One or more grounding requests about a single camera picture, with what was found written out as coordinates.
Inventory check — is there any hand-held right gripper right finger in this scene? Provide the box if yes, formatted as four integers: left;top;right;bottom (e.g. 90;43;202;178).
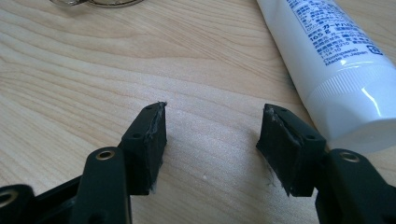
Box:
255;103;328;198

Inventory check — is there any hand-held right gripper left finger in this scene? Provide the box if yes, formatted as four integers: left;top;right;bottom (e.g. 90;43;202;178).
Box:
118;101;168;197

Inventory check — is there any white toothpaste tube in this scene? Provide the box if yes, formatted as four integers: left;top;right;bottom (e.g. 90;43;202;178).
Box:
255;0;396;154

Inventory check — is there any clear glass mug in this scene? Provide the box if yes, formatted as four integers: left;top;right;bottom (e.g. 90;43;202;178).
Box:
49;0;146;9

